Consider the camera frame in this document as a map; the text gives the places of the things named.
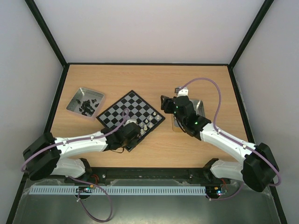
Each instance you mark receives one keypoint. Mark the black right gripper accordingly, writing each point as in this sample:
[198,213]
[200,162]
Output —
[167,104]

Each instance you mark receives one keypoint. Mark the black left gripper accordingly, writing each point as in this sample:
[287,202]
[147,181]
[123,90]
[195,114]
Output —
[132,142]

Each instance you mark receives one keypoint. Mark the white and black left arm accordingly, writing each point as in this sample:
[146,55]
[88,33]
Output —
[54,156]

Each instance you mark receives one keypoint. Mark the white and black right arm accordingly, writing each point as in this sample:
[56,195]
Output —
[255,164]

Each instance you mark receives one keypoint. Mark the pile of black chess pieces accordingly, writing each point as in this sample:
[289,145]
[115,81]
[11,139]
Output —
[87,107]

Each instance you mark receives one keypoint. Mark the black and white chessboard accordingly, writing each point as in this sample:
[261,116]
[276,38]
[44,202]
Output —
[138,108]

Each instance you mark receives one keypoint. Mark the gold-rimmed metal tin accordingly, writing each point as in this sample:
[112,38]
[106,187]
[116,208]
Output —
[198,107]

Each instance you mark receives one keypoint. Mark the silver metal tin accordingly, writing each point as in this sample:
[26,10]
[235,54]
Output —
[84,94]

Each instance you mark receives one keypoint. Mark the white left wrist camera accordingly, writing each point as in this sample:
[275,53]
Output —
[131,121]

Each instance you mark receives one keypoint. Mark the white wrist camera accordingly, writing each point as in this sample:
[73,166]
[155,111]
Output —
[181,91]
[131,121]

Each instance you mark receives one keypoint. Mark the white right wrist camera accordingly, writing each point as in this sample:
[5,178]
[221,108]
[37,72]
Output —
[181,91]

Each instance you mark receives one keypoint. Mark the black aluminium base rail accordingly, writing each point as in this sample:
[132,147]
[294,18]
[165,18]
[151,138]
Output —
[191,175]

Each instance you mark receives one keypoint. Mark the light blue slotted cable duct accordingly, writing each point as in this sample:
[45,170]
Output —
[120,190]

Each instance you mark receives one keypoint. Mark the black enclosure frame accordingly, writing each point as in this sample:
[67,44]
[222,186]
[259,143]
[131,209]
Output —
[113,46]

